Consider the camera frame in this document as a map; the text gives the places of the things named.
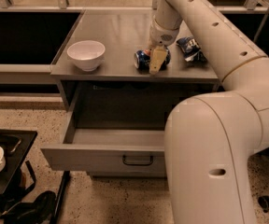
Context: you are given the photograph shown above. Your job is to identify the grey open top drawer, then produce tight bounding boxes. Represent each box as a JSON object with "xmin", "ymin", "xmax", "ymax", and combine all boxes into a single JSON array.
[{"xmin": 40, "ymin": 83, "xmax": 173, "ymax": 175}]

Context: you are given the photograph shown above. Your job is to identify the black side cart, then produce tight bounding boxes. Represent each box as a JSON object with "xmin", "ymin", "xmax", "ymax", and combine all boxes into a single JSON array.
[{"xmin": 0, "ymin": 129, "xmax": 37, "ymax": 216}]

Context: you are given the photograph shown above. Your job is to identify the blue pepsi can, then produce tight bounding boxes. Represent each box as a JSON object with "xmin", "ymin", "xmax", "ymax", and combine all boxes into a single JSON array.
[{"xmin": 134, "ymin": 49, "xmax": 171, "ymax": 70}]

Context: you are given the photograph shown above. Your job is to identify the black bag on floor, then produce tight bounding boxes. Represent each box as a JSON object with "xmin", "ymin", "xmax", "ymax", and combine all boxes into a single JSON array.
[{"xmin": 3, "ymin": 190, "xmax": 56, "ymax": 224}]

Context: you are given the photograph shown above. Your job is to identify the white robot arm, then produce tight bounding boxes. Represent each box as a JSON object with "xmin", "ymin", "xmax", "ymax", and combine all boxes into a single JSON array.
[{"xmin": 149, "ymin": 0, "xmax": 269, "ymax": 224}]

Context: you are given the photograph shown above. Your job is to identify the black drawer handle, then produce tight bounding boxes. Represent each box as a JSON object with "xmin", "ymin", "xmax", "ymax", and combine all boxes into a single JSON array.
[{"xmin": 122, "ymin": 155, "xmax": 153, "ymax": 166}]

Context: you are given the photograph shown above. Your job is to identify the grey metal cabinet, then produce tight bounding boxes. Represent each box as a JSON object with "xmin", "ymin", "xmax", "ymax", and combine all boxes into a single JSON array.
[{"xmin": 51, "ymin": 8, "xmax": 219, "ymax": 106}]

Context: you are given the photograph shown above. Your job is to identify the blue crumpled chip bag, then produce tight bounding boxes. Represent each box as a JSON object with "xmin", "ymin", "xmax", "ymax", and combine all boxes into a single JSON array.
[{"xmin": 177, "ymin": 36, "xmax": 206, "ymax": 63}]

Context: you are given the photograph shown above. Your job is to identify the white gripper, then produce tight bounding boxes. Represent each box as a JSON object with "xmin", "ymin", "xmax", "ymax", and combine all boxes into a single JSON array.
[{"xmin": 148, "ymin": 19, "xmax": 180, "ymax": 75}]

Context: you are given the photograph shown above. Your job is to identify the white ceramic bowl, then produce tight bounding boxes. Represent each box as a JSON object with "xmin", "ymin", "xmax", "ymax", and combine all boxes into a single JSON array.
[{"xmin": 67, "ymin": 40, "xmax": 106, "ymax": 72}]

